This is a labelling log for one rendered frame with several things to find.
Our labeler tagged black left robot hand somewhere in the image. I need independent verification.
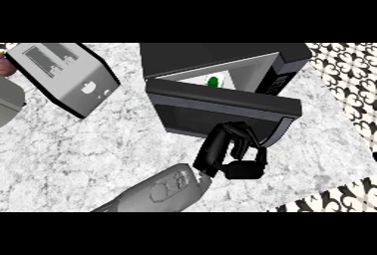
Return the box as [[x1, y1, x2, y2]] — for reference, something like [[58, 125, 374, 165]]
[[191, 121, 269, 180]]

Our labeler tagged dark grey microwave door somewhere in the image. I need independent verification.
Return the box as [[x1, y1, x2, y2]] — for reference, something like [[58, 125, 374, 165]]
[[145, 78, 303, 148]]

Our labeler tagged white green milk carton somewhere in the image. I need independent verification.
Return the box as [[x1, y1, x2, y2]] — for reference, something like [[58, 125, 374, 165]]
[[179, 73, 234, 90]]

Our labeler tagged dark grey microwave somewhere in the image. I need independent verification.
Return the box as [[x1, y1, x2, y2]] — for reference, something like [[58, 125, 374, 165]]
[[139, 42, 313, 98]]

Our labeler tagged silver black toaster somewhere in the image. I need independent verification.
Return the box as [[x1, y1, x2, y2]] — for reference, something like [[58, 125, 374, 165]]
[[4, 42, 123, 120]]

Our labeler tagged grey appliance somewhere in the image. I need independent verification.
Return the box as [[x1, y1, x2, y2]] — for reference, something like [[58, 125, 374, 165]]
[[0, 75, 27, 128]]

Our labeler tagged pink rounded object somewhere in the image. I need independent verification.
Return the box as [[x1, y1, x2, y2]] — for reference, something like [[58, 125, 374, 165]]
[[0, 53, 19, 78]]

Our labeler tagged white rounded object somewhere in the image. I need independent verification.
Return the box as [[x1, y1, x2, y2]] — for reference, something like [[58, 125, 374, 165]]
[[0, 42, 21, 56]]

